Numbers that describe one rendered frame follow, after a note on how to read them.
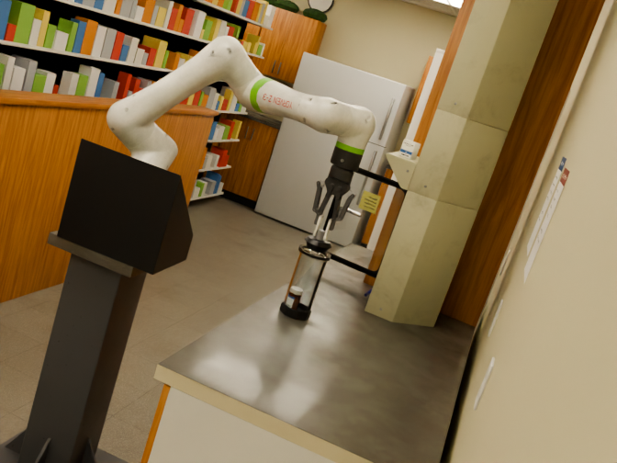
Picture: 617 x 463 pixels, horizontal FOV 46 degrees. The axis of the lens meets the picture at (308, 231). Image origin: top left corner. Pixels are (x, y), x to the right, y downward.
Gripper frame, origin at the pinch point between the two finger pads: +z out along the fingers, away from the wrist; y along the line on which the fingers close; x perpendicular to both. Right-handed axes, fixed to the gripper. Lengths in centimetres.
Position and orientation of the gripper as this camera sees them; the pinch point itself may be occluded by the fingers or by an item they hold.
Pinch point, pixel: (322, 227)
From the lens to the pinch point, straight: 234.0
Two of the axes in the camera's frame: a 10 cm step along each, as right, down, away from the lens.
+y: -9.1, -3.5, 2.3
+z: -3.1, 9.3, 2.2
